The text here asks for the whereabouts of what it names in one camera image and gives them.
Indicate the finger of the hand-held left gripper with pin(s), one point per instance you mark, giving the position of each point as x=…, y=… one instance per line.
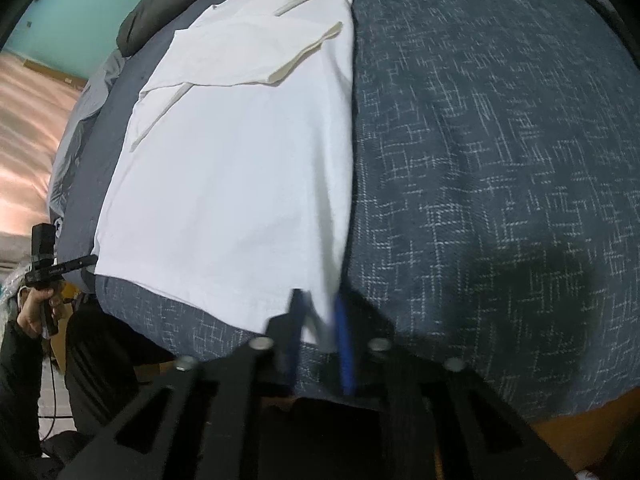
x=77, y=265

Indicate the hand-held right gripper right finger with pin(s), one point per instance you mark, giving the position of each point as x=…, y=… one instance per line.
x=345, y=345

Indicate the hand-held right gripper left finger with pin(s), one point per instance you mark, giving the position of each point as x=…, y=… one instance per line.
x=296, y=340

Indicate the white long-sleeve shirt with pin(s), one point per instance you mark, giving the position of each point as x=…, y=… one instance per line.
x=225, y=160

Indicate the person's left forearm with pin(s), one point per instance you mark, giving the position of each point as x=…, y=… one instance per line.
x=20, y=385

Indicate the person's left hand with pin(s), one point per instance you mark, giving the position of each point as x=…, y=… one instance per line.
x=31, y=312

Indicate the clear plastic bag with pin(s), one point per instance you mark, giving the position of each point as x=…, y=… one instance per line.
x=11, y=287

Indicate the person's dark trousers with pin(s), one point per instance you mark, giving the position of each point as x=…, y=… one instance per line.
x=100, y=360

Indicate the pink curtain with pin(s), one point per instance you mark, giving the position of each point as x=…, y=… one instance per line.
x=25, y=150

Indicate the light grey blanket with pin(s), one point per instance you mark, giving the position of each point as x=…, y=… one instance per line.
x=80, y=130

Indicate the dark grey rolled duvet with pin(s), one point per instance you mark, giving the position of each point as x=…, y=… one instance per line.
x=145, y=20

